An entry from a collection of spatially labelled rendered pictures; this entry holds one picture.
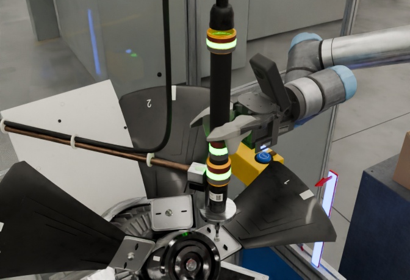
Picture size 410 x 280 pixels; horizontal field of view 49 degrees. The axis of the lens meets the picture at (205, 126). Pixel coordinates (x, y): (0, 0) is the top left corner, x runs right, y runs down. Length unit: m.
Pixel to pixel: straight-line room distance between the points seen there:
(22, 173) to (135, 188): 0.39
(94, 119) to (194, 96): 0.28
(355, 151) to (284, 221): 2.36
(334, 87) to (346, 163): 2.30
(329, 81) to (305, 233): 0.32
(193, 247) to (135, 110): 0.31
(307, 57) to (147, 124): 0.38
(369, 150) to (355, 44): 2.38
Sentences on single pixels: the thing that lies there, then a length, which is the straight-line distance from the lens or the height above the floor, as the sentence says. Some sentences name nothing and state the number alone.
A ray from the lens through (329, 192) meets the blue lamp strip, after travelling 1.15.
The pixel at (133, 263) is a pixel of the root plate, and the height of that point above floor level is 1.20.
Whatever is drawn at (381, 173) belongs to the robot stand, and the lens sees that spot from 1.47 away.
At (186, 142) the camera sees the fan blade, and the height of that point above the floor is 1.36.
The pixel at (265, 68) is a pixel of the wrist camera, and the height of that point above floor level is 1.55.
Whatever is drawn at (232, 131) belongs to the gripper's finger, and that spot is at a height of 1.47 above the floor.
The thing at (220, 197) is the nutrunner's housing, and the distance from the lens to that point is 0.83.
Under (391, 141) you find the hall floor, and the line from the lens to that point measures 3.50.
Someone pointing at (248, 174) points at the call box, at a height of 1.03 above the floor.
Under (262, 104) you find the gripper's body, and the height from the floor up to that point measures 1.47.
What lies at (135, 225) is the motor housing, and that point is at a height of 1.18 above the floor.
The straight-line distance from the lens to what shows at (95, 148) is 0.90.
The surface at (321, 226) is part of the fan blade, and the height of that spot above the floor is 1.16.
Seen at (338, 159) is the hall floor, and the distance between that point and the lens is 3.19.
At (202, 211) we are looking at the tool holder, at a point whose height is 1.27.
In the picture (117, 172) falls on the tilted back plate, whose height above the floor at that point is 1.20.
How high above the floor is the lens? 1.87
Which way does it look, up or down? 33 degrees down
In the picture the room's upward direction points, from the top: straight up
